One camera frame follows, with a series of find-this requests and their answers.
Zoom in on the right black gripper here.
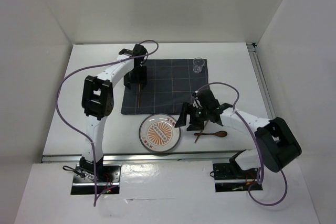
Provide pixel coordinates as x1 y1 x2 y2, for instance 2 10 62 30
174 102 209 131

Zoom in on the copper fork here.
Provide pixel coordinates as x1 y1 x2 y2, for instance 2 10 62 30
137 83 142 108

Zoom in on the patterned ceramic plate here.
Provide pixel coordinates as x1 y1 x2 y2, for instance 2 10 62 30
139 114 181 153

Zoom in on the brown wooden spoon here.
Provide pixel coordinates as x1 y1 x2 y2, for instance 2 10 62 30
194 131 228 137

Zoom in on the dark grey checked cloth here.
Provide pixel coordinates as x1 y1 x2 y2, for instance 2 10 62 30
121 59 208 115

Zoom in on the small clear glass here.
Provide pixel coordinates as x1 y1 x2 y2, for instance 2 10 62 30
193 57 205 73

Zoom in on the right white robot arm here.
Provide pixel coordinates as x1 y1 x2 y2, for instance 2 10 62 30
175 89 302 178

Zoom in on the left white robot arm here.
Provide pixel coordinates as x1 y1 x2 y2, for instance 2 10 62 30
79 44 148 182

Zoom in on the copper knife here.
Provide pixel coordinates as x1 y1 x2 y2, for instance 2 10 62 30
194 121 209 144

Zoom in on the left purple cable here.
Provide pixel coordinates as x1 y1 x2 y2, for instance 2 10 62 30
55 39 160 208

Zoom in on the purple cable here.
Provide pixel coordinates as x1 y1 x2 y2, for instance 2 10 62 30
55 39 160 208
196 81 289 206

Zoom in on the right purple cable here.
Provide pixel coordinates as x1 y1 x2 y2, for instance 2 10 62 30
196 81 289 206

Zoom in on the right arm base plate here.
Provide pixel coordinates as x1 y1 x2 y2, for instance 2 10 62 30
209 163 263 193

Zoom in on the aluminium frame rail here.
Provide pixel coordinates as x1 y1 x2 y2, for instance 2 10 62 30
246 41 289 159

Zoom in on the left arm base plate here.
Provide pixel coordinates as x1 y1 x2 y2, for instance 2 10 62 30
70 162 122 196

